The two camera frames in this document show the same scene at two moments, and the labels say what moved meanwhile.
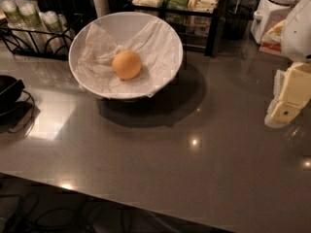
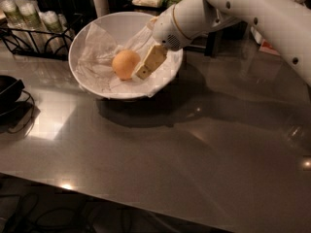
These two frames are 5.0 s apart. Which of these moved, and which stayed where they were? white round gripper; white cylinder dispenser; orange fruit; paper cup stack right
Moved: white round gripper
Stayed: white cylinder dispenser; paper cup stack right; orange fruit
